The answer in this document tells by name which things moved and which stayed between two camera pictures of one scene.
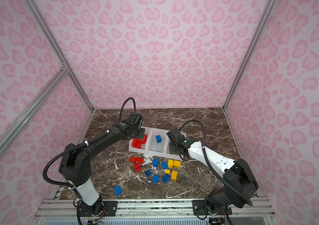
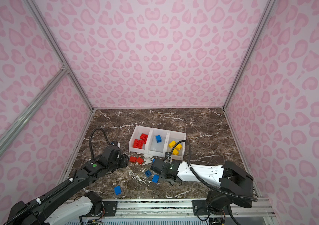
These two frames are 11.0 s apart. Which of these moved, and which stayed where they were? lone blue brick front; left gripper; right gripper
Moved: right gripper; left gripper
Stayed: lone blue brick front
